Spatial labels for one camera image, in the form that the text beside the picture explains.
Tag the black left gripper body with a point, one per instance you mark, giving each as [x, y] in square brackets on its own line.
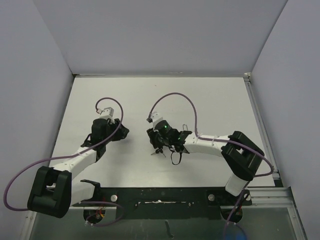
[111, 127]

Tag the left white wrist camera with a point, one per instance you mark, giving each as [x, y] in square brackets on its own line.
[107, 114]

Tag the aluminium table frame rail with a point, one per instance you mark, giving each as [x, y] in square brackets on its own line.
[279, 196]

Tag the black headed key bunch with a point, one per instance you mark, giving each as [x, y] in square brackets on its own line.
[158, 151]

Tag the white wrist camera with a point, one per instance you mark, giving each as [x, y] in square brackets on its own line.
[154, 118]
[107, 114]

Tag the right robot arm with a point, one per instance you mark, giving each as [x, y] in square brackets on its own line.
[241, 155]

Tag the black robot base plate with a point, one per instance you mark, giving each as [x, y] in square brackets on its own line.
[166, 203]

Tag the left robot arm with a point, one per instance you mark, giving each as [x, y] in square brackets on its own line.
[53, 192]

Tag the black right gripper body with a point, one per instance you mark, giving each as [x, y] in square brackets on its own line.
[166, 142]

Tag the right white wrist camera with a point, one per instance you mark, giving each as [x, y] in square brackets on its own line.
[154, 118]

